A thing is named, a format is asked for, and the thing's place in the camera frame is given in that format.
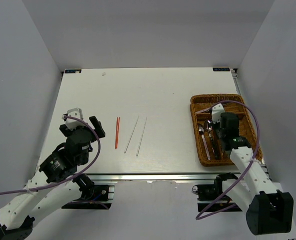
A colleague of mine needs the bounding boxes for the spoon with dark dotted handle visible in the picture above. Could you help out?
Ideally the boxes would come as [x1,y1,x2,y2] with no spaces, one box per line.
[204,119,221,160]

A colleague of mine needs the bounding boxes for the knife with pink handle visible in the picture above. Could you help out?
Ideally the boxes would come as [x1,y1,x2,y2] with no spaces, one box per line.
[195,107,212,114]

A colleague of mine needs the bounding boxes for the white chopstick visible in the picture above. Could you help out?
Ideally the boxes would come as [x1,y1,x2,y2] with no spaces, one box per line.
[136,117,147,157]
[124,115,140,154]

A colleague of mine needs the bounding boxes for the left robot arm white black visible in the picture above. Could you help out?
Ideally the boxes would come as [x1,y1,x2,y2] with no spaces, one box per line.
[0,113,105,240]

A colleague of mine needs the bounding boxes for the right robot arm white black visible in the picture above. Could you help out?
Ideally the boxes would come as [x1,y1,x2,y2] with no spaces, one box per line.
[212,110,294,236]

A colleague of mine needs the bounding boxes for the wicker cutlery basket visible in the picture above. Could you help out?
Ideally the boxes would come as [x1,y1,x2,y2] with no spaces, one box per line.
[190,94,263,167]

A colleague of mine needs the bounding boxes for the blue label right corner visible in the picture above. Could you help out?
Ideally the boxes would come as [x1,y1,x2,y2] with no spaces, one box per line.
[213,67,230,72]

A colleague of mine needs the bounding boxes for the blue label corner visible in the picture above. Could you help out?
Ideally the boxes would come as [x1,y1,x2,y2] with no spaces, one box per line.
[64,69,82,74]
[213,67,230,72]

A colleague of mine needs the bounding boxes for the blue label left corner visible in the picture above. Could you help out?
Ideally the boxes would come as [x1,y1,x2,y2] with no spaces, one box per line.
[64,69,82,74]

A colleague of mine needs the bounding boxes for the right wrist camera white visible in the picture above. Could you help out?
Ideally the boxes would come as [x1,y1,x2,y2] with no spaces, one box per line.
[211,103,225,124]

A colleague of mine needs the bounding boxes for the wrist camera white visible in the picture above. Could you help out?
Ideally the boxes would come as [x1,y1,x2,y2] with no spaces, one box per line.
[211,103,225,124]
[62,107,83,131]

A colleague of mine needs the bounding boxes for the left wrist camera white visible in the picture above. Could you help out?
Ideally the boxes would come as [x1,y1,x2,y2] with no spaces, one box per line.
[62,107,83,131]

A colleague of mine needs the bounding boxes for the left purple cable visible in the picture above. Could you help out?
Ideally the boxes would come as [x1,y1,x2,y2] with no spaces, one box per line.
[0,115,101,227]

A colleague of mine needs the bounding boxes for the spoon with pink handle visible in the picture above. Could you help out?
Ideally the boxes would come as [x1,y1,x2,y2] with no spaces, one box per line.
[198,124,211,160]

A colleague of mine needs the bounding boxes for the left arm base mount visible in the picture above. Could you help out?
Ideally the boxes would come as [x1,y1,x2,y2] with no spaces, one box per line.
[61,173,114,210]

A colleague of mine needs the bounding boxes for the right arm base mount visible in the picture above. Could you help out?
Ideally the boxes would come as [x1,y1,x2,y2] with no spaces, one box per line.
[192,173,242,212]

